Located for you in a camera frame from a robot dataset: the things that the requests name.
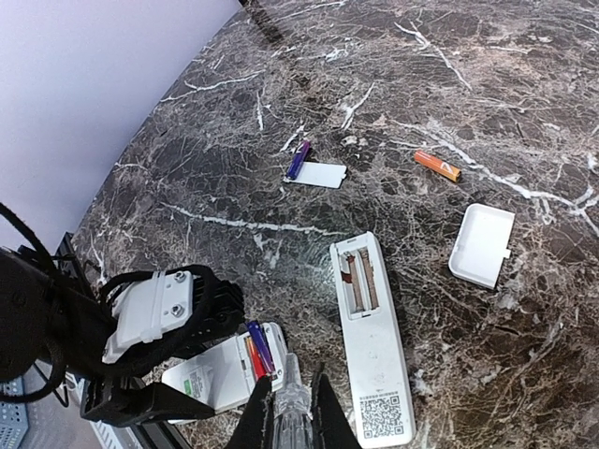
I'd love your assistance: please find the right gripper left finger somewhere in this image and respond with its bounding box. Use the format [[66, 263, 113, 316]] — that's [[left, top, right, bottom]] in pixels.
[[225, 376, 274, 449]]

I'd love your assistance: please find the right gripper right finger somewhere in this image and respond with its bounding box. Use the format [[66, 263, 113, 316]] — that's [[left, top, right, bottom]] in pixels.
[[311, 363, 361, 449]]

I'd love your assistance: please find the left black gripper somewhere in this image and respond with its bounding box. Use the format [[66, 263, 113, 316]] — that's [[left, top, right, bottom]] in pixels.
[[80, 377, 215, 427]]

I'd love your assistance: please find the clear handle screwdriver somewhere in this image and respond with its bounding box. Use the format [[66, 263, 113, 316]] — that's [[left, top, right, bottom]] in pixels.
[[272, 353, 314, 449]]

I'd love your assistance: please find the red battery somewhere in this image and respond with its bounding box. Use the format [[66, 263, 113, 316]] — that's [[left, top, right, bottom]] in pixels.
[[245, 337, 267, 381]]

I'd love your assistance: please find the long white remote control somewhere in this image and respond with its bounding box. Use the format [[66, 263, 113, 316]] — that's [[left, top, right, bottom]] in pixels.
[[329, 232, 416, 448]]

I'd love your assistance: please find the small white remote control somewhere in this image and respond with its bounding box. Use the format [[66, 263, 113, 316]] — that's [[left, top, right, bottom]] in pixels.
[[161, 321, 287, 425]]

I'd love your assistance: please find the purple battery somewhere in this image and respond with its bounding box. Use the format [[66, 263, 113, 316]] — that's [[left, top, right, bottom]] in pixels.
[[247, 321, 275, 374], [285, 140, 311, 181]]

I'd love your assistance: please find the small remote battery cover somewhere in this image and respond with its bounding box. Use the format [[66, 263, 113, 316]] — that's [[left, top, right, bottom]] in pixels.
[[448, 203, 515, 289]]

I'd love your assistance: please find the white battery cover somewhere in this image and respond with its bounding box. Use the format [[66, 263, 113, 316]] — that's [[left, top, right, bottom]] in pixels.
[[284, 162, 347, 189]]

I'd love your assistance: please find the orange battery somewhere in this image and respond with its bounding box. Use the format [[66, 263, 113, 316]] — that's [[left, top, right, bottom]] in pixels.
[[414, 150, 461, 182]]

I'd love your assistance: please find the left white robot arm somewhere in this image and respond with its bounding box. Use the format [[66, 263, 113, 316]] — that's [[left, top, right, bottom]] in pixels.
[[1, 206, 218, 427]]

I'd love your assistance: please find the blue perforated plastic basket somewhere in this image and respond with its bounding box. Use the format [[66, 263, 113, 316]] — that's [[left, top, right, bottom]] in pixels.
[[1, 377, 29, 448]]

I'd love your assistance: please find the white slotted cable duct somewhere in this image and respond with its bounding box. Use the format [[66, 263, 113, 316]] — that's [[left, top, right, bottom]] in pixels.
[[90, 422, 124, 449]]

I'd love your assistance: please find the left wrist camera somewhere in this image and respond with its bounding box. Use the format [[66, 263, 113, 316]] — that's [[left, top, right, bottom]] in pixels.
[[100, 265, 244, 366]]

